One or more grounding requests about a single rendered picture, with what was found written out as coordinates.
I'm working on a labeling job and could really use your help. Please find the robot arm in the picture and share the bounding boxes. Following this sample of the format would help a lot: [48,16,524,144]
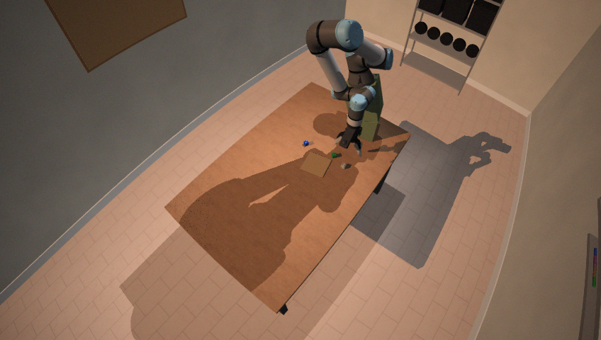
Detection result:
[306,19,393,127]

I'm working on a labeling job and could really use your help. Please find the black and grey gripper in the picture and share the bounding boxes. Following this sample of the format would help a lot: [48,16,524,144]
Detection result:
[334,123,362,157]

